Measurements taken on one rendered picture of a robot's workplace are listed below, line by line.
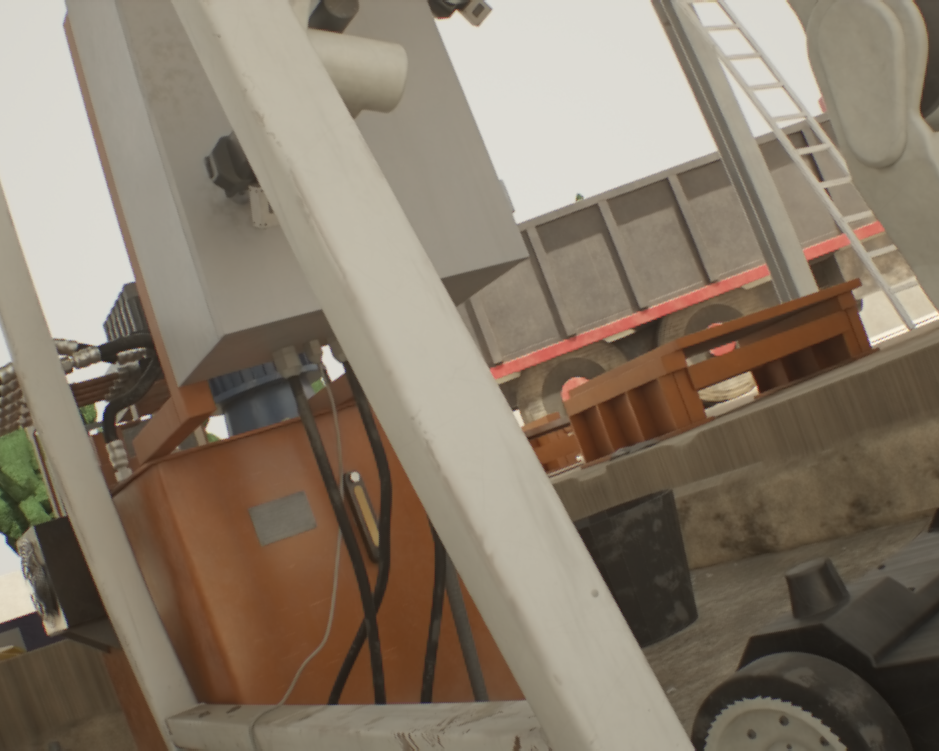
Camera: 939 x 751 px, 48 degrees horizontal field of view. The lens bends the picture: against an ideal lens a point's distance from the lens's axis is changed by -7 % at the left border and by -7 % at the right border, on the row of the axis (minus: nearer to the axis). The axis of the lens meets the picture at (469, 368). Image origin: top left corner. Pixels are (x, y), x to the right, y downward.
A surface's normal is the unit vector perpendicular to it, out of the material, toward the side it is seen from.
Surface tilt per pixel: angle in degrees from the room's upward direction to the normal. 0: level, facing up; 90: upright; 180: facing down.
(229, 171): 90
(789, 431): 90
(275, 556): 90
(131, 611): 91
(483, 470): 81
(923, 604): 45
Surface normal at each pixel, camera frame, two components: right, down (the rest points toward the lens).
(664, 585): 0.44, -0.11
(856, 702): 0.22, -0.77
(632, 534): 0.21, -0.03
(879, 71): -0.76, 0.22
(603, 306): -0.07, -0.08
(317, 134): 0.39, -0.41
